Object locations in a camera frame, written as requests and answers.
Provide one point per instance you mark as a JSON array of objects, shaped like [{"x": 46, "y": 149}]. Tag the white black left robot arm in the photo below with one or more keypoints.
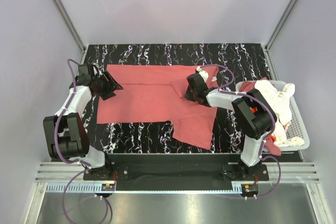
[{"x": 66, "y": 137}]

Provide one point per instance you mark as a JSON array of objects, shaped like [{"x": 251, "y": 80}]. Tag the left aluminium frame post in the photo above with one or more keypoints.
[{"x": 69, "y": 24}]

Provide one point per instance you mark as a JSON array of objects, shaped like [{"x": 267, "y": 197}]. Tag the white t shirt in basket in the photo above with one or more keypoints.
[{"x": 279, "y": 101}]

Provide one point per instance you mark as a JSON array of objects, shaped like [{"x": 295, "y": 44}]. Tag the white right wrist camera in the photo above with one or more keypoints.
[{"x": 204, "y": 74}]

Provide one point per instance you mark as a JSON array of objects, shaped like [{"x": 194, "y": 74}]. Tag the white plastic laundry basket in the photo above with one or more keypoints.
[{"x": 296, "y": 127}]

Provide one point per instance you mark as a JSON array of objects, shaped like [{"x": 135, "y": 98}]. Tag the right aluminium frame post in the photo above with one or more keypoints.
[{"x": 288, "y": 10}]

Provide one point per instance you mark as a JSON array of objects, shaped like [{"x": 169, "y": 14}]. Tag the aluminium frame post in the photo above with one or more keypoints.
[
  {"x": 69, "y": 24},
  {"x": 288, "y": 10}
]

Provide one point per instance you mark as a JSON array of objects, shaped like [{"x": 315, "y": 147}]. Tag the dusty pink t shirt in basket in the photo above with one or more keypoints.
[{"x": 247, "y": 86}]

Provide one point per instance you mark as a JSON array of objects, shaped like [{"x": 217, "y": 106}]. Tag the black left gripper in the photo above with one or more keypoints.
[{"x": 112, "y": 85}]

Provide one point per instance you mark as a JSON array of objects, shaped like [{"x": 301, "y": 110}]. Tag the salmon pink t shirt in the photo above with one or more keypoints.
[{"x": 153, "y": 94}]

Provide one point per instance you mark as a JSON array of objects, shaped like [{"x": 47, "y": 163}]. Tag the slotted grey cable duct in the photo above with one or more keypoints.
[{"x": 80, "y": 188}]

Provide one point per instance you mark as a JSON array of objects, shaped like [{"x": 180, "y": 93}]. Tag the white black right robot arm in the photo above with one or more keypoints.
[{"x": 253, "y": 114}]

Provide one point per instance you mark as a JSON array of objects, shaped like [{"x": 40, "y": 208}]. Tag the black marble pattern mat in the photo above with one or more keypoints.
[{"x": 244, "y": 61}]

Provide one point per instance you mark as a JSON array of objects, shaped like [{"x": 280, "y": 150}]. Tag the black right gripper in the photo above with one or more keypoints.
[{"x": 188, "y": 96}]

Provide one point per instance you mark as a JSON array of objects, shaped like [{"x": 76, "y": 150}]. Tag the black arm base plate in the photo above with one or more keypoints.
[{"x": 174, "y": 184}]

